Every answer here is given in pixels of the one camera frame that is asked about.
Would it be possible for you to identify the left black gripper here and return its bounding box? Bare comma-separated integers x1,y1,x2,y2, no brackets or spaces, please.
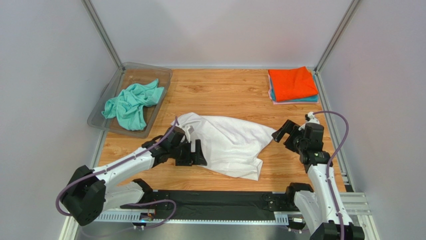
169,138,207,166

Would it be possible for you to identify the white t shirt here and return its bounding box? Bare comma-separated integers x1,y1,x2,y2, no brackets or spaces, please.
177,112,275,181

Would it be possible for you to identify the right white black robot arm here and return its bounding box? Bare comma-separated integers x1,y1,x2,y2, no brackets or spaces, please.
271,117,366,240

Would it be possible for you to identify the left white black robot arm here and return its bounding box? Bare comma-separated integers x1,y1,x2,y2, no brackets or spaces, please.
55,125,208,226

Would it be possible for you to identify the folded teal t shirt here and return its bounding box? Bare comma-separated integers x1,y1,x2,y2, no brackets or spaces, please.
269,73,319,103

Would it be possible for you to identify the folded orange t shirt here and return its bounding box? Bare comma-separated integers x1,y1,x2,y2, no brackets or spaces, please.
268,66,319,103

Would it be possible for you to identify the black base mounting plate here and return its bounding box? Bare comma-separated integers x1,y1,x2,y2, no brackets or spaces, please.
119,187,297,222

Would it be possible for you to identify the mint green t shirt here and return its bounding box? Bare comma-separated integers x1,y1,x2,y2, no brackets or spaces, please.
101,79,165,131

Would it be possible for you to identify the clear plastic bin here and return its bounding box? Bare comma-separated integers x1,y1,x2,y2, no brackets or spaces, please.
87,62,173,138

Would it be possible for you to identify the aluminium frame rail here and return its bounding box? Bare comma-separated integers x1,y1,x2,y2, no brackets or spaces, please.
58,187,380,240

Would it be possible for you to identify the right aluminium corner post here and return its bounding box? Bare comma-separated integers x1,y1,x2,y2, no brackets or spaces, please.
314,0,363,73

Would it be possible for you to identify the aluminium corner post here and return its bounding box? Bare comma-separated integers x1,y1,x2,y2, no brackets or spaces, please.
81,0,122,68
314,0,363,73

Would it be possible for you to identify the left aluminium corner post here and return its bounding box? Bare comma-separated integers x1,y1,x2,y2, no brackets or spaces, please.
81,0,122,68

